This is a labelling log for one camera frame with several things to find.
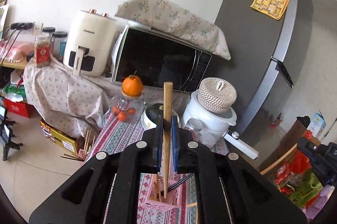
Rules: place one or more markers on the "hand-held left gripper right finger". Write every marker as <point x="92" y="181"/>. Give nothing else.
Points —
<point x="174" y="139"/>

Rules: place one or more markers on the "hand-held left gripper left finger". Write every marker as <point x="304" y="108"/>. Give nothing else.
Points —
<point x="159" y="139"/>

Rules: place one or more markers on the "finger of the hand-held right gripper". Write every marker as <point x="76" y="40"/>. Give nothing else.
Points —
<point x="309" y="147"/>

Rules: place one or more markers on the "plain wooden chopstick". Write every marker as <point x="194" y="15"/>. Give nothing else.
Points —
<point x="191" y="205"/>
<point x="279" y="160"/>
<point x="196" y="217"/>
<point x="168" y="100"/>

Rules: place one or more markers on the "black chopstick with gold band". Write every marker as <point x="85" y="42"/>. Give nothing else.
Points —
<point x="180" y="181"/>
<point x="184" y="183"/>

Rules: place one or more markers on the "pink perforated utensil holder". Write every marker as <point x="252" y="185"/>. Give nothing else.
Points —
<point x="163" y="207"/>

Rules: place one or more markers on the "red plastic bag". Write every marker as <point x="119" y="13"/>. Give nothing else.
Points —
<point x="302" y="160"/>

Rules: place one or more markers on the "white bowl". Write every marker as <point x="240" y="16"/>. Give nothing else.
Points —
<point x="147" y="125"/>

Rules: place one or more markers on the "blue and white carton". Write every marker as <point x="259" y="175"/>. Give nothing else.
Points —
<point x="316" y="125"/>

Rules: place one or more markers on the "green squash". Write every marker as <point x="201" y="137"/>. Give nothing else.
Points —
<point x="152" y="112"/>

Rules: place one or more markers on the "bunch of green vegetables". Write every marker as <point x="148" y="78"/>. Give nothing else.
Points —
<point x="308" y="189"/>

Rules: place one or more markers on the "patterned tablecloth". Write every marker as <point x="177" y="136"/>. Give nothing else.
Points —
<point x="123" y="134"/>

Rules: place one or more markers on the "white electric pot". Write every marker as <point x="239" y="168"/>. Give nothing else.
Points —
<point x="210" y="121"/>

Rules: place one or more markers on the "glass jar with small oranges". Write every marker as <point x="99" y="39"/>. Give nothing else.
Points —
<point x="126" y="108"/>

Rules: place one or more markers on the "orange fruit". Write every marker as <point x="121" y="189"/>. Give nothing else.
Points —
<point x="132" y="85"/>

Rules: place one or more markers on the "woven basket with lid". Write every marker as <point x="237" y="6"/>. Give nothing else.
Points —
<point x="217" y="95"/>

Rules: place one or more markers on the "bundle of thin sticks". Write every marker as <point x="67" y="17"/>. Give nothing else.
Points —
<point x="87" y="142"/>

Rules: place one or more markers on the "black microwave oven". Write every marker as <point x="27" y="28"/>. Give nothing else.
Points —
<point x="158" y="58"/>

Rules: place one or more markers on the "printed cardboard box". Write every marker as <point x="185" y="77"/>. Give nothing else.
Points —
<point x="60" y="141"/>

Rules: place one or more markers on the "small-flower cabinet cloth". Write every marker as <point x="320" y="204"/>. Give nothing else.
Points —
<point x="60" y="92"/>

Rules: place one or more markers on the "floral microwave cover cloth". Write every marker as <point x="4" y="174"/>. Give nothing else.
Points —
<point x="171" y="18"/>

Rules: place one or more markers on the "cream air fryer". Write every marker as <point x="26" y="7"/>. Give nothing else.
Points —
<point x="89" y="39"/>

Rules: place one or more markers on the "grey refrigerator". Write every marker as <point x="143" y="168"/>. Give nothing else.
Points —
<point x="250" y="29"/>

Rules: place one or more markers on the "black lid jar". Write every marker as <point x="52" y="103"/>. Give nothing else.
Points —
<point x="48" y="33"/>
<point x="59" y="43"/>

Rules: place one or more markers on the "red box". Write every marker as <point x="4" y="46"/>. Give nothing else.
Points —
<point x="19" y="108"/>

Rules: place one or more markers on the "jar with red label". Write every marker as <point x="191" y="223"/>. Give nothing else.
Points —
<point x="42" y="52"/>

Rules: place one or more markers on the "yellow paper sheet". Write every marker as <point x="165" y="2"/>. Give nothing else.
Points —
<point x="270" y="2"/>

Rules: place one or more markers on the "green packet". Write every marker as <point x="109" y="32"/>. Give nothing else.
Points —
<point x="14" y="91"/>

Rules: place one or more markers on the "phone on stand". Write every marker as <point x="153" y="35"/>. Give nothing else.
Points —
<point x="6" y="131"/>

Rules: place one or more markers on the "pink cloth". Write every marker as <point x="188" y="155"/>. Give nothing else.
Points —
<point x="15" y="51"/>

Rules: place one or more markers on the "black power strip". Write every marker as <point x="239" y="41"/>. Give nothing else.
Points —
<point x="22" y="26"/>

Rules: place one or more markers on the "white wall outlet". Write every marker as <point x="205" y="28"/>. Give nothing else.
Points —
<point x="38" y="28"/>

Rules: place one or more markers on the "picture frame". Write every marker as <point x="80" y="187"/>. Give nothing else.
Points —
<point x="3" y="18"/>

